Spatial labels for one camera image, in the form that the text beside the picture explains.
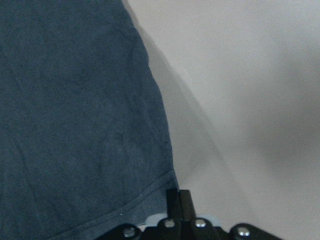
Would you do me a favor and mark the black graphic t-shirt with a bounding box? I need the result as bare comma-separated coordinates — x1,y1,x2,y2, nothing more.
0,0,178,240

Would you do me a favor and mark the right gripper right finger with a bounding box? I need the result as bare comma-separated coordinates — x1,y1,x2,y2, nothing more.
178,189,197,222

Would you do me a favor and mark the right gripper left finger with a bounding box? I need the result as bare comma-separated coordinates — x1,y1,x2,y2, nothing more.
166,188,182,222

